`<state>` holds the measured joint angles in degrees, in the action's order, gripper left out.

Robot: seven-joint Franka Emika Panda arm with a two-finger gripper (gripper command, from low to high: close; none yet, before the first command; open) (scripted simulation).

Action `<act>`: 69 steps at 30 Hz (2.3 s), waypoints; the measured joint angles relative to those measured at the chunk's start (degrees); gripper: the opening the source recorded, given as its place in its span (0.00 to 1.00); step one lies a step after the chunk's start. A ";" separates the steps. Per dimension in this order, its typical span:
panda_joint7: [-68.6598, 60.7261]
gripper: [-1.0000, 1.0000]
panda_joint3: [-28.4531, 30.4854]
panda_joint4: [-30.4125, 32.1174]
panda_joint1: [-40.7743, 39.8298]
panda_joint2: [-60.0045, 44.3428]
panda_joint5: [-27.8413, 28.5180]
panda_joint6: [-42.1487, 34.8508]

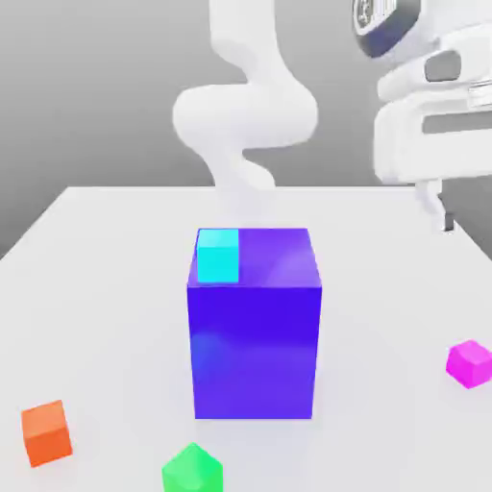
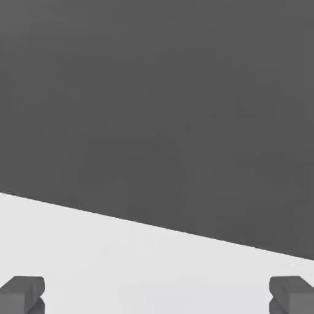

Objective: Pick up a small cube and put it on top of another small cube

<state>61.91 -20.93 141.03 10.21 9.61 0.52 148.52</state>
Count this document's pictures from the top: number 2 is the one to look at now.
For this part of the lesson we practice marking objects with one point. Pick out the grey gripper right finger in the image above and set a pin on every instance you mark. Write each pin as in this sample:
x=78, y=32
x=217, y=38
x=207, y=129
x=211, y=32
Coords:
x=292, y=294

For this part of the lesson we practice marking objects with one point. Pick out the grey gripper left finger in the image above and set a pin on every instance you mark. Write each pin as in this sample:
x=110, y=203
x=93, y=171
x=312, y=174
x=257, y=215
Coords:
x=18, y=294

